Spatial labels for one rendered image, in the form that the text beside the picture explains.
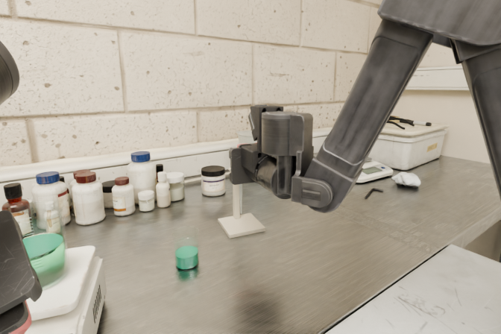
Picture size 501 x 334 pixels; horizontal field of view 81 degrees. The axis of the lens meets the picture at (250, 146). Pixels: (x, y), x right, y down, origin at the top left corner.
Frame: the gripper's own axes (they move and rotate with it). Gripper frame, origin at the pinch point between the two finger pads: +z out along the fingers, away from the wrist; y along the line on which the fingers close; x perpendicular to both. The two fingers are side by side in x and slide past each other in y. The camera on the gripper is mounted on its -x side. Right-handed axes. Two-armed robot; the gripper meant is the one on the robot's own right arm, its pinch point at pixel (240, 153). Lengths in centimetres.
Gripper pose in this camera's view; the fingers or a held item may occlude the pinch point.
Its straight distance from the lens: 60.7
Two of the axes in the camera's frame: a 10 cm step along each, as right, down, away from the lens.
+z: -3.9, -1.8, 9.0
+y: -9.2, 0.8, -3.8
